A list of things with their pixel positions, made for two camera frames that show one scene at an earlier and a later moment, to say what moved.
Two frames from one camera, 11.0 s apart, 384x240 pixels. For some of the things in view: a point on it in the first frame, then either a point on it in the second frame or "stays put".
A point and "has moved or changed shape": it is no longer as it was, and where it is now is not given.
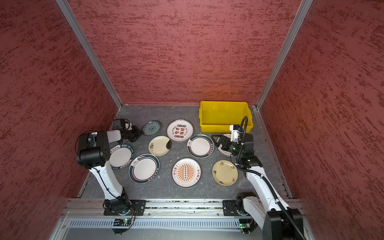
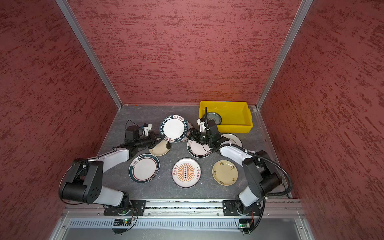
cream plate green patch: (159, 145) stays put
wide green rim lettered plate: (121, 156) has moved or changed shape
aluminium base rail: (84, 219) stays put
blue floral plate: (151, 128) -> (214, 116)
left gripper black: (138, 133) -> (154, 140)
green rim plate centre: (200, 146) stays put
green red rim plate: (143, 168) stays put
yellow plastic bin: (217, 116) stays put
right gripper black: (226, 139) -> (197, 132)
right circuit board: (245, 224) stays put
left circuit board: (120, 226) stays put
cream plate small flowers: (225, 172) stays put
